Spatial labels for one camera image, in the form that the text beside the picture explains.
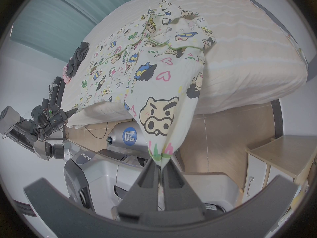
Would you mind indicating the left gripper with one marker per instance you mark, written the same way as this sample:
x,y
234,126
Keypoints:
x,y
58,119

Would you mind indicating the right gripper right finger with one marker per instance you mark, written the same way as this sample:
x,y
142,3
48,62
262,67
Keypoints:
x,y
180,194

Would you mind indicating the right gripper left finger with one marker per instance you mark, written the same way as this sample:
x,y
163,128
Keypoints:
x,y
146,194

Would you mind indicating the white printed pyjama top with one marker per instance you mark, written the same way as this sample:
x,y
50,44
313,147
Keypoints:
x,y
158,83

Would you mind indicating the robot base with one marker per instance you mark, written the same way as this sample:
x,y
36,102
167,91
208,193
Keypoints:
x,y
104,177

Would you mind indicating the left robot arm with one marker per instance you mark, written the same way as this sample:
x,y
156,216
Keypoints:
x,y
40,120

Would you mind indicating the pile of clothes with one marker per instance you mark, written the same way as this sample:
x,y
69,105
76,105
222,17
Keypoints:
x,y
79,53

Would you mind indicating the bed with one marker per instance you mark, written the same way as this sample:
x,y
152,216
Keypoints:
x,y
247,58

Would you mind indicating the white wooden bedside table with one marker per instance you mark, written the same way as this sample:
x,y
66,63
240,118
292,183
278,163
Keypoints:
x,y
277,157

